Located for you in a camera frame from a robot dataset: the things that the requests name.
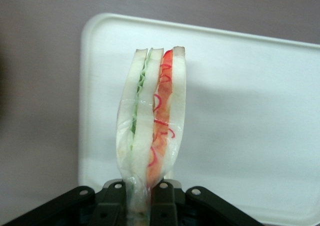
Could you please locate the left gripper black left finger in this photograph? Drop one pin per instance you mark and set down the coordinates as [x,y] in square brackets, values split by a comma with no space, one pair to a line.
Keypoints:
[110,206]

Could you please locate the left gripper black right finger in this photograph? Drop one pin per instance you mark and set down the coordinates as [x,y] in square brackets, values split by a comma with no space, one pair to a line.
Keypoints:
[163,206]

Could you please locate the triangle sandwich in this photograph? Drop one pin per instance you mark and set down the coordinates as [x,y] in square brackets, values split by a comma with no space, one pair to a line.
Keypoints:
[142,110]

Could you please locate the cream plastic serving tray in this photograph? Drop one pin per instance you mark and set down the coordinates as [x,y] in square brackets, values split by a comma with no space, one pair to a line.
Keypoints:
[237,110]

